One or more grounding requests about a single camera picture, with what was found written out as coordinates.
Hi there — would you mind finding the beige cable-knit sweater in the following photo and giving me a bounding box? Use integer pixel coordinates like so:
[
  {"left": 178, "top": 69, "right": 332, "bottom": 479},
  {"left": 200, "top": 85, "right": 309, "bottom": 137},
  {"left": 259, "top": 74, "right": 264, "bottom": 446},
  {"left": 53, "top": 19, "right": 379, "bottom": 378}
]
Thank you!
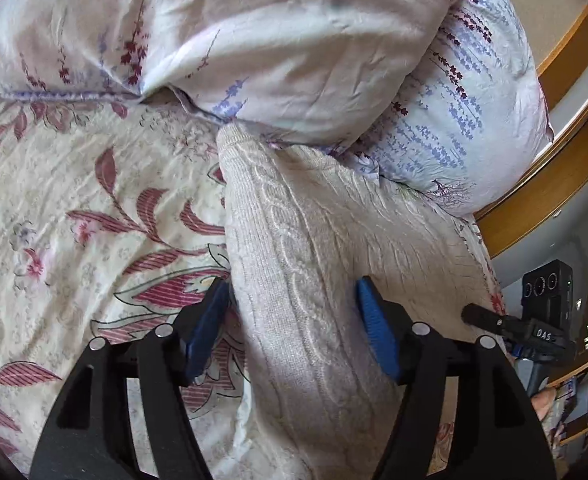
[{"left": 215, "top": 122, "right": 505, "bottom": 480}]

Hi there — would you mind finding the floral bed cover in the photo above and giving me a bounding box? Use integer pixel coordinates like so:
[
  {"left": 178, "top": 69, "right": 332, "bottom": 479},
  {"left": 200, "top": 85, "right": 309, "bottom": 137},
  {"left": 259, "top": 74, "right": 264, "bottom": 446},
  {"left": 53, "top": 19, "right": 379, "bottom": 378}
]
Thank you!
[{"left": 0, "top": 91, "right": 512, "bottom": 480}]

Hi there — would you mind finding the wooden shelf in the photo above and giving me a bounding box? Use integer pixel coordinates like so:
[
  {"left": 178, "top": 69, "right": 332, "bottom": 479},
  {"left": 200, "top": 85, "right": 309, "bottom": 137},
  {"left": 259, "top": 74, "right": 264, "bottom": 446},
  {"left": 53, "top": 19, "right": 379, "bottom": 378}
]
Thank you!
[{"left": 546, "top": 345, "right": 588, "bottom": 446}]

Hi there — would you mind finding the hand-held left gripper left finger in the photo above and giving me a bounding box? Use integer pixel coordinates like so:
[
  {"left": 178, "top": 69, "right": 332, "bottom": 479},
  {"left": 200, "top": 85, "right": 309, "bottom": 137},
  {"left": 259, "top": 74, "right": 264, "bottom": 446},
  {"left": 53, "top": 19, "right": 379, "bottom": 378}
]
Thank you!
[{"left": 29, "top": 277, "right": 232, "bottom": 480}]

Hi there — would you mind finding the lavender print pillow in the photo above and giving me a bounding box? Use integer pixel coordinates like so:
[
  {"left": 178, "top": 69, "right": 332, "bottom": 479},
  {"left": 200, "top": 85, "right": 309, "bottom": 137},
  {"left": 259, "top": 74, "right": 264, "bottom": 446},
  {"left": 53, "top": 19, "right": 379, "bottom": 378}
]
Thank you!
[{"left": 269, "top": 0, "right": 556, "bottom": 218}]

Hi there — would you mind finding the person's right hand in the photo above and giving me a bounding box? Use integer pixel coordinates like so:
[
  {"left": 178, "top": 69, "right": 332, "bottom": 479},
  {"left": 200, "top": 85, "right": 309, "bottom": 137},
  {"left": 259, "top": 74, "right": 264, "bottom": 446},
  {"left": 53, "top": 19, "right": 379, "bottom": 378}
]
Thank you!
[{"left": 530, "top": 386, "right": 559, "bottom": 422}]

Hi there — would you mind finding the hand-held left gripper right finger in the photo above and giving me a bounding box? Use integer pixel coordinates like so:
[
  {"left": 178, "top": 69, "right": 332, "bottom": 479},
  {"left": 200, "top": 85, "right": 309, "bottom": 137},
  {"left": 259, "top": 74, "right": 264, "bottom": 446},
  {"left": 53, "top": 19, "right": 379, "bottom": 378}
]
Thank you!
[{"left": 356, "top": 276, "right": 558, "bottom": 480}]

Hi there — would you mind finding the wooden headboard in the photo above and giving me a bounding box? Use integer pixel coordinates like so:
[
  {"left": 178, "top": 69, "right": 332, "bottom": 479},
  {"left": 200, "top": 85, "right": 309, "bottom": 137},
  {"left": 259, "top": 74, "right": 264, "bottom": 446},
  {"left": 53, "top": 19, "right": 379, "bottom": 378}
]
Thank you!
[{"left": 474, "top": 2, "right": 588, "bottom": 261}]

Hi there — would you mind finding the pale pink floral pillow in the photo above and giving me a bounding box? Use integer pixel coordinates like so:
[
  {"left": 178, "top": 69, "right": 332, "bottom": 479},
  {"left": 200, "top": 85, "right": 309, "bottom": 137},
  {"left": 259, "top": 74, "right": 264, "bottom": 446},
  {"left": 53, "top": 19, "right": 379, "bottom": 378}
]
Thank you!
[{"left": 0, "top": 0, "right": 467, "bottom": 148}]

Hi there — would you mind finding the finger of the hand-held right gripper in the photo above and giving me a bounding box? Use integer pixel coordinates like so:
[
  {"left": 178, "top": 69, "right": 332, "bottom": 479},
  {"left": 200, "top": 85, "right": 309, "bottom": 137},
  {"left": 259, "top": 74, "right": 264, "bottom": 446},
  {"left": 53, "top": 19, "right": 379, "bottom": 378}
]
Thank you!
[{"left": 461, "top": 302, "right": 507, "bottom": 335}]

